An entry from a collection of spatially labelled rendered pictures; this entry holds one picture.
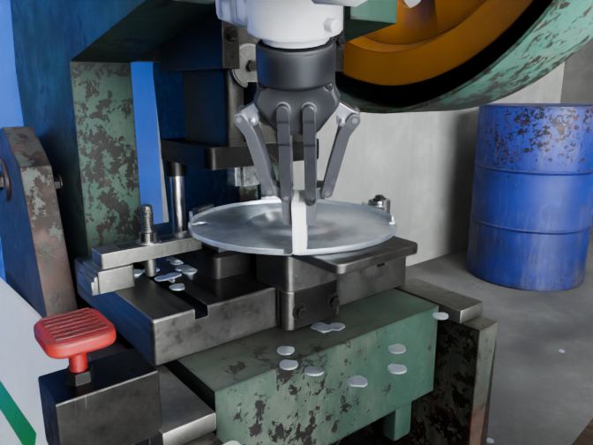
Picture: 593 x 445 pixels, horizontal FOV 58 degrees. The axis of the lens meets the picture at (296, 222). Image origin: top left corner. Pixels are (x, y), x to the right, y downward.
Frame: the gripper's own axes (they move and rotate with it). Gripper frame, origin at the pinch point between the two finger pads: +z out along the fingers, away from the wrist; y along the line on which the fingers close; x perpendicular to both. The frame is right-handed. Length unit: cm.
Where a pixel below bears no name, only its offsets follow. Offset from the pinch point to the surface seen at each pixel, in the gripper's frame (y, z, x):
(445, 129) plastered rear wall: 61, 88, 231
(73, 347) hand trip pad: -17.7, 0.0, -20.2
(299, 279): -0.6, 12.1, 4.7
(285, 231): -2.5, 5.8, 6.6
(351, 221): 6.2, 8.9, 14.2
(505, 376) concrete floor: 62, 114, 81
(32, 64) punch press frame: -52, -5, 43
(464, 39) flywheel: 23.8, -9.9, 40.1
